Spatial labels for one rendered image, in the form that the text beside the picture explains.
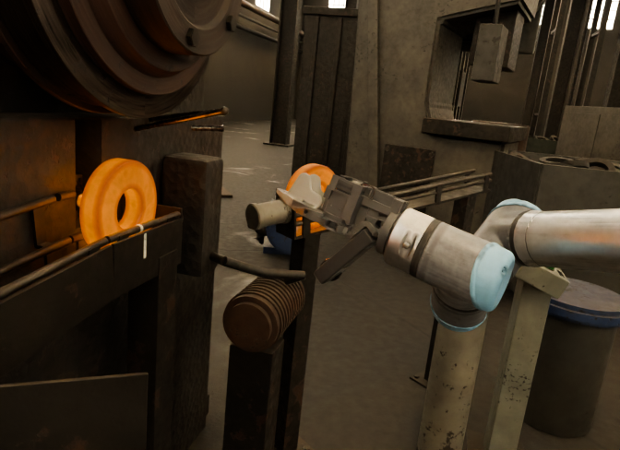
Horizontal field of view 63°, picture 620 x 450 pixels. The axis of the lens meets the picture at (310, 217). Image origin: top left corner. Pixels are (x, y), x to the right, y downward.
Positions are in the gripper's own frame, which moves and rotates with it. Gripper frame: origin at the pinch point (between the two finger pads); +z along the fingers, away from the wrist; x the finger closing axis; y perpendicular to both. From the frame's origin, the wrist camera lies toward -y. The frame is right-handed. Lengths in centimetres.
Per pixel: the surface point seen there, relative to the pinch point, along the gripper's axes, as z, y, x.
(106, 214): 15.3, -9.4, 20.6
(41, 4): 15.4, 15.1, 37.4
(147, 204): 17.7, -8.7, 10.5
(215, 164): 19.8, -1.1, -6.8
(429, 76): 60, 63, -244
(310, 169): 12.2, 2.6, -31.6
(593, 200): -52, 24, -203
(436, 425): -35, -50, -61
